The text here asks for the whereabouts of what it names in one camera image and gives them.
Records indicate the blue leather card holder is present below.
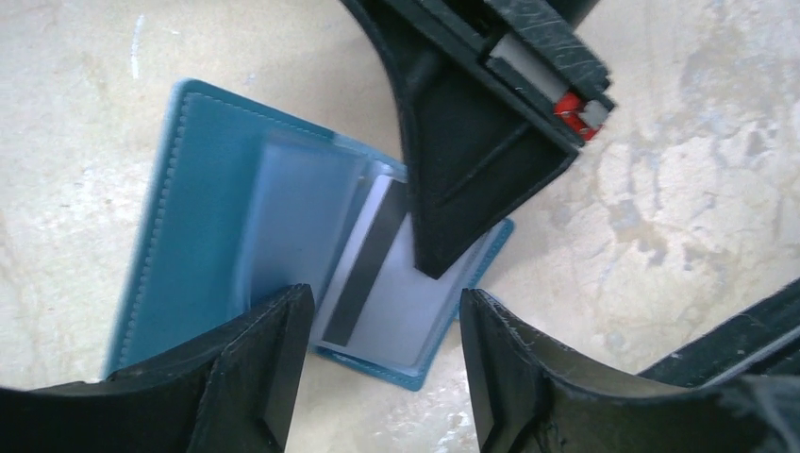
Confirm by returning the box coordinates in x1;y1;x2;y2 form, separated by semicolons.
106;79;514;391

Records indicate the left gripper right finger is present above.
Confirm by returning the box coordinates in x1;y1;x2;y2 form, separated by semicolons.
460;290;799;452

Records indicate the white card magnetic stripe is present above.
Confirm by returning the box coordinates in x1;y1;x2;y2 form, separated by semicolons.
312;176;495;372

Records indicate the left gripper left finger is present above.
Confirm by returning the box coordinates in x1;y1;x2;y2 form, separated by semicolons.
1;284;315;452

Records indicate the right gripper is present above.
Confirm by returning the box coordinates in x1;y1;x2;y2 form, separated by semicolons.
346;0;615;277

